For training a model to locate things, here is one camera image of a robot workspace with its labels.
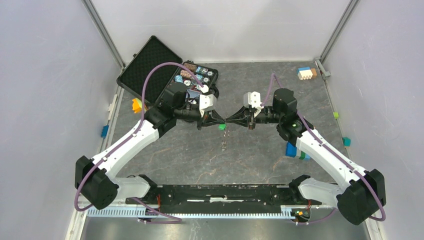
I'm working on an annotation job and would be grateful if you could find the small teal block right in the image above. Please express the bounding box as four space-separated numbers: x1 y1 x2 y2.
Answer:
342 137 351 147

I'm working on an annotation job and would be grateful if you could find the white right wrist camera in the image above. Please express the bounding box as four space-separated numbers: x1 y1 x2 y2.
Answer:
243 91 264 118

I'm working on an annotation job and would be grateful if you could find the blue white green brick stack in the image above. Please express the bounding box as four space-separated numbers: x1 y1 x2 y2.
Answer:
285 142 311 161

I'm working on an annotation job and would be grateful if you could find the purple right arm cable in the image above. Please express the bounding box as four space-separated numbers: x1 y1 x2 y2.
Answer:
260 73 387 222

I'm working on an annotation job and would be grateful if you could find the blue white orange brick stack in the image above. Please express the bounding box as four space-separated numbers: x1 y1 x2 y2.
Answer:
297 67 318 80

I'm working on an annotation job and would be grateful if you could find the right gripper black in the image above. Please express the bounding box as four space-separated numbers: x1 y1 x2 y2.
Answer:
225 105 283 131

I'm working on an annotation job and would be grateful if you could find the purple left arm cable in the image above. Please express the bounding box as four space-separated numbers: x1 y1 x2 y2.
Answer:
74 61 210 212

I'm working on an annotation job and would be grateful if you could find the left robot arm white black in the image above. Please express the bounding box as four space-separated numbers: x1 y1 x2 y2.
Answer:
74 83 225 212

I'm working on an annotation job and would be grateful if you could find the white toothed cable duct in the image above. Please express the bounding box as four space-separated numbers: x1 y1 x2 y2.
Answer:
87 205 295 220

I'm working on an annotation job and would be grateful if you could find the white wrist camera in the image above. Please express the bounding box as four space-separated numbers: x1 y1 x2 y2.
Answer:
243 91 264 118
198 94 217 117

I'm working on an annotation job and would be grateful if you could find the black poker chip case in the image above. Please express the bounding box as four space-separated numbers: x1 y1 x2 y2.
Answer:
116 35 220 107

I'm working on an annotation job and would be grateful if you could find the orange yellow green brick stack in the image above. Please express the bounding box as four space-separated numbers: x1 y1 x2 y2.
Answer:
131 98 147 114

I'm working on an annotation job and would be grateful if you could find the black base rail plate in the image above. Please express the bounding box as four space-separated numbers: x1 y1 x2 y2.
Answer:
141 184 319 214

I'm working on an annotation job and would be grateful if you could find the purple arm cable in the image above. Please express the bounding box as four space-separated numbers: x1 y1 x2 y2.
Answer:
260 73 387 222
74 61 210 212

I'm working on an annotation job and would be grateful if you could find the small blue block left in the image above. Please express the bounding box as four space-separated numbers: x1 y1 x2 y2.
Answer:
100 125 109 139

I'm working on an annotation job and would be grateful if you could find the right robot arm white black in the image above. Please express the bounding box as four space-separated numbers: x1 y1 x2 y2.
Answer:
226 88 387 225

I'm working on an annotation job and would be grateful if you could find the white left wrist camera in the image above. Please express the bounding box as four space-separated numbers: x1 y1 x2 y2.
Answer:
198 94 217 117

